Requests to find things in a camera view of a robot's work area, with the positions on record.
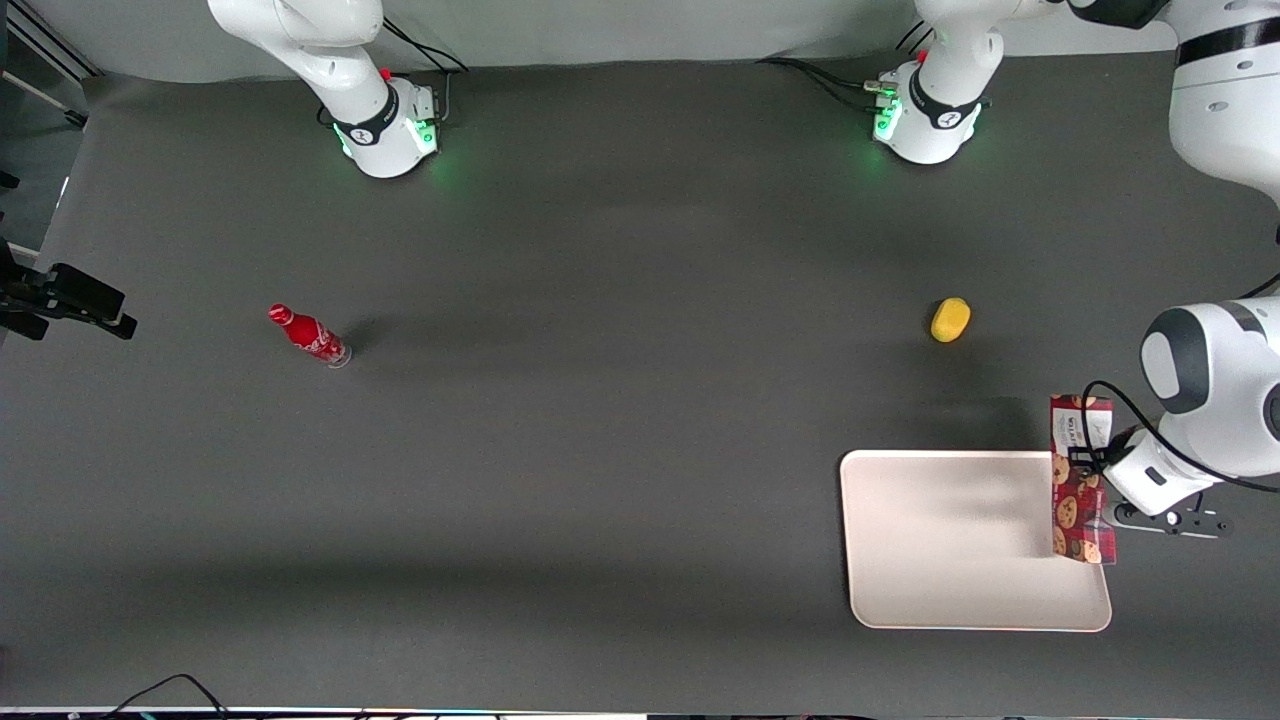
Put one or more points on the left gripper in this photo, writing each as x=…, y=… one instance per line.
x=1088, y=463

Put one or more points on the red cookie box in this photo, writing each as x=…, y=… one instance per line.
x=1078, y=510

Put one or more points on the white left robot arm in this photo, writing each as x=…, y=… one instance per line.
x=1225, y=100

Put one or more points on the cream rectangular tray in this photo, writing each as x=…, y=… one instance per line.
x=950, y=540

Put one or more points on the yellow lemon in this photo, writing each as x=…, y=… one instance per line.
x=950, y=320

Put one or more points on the red cola bottle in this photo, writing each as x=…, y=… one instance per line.
x=308, y=336

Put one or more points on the black clamp mount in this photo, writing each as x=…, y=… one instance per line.
x=80, y=298

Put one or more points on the aluminium frame bar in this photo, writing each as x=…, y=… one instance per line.
x=50, y=45

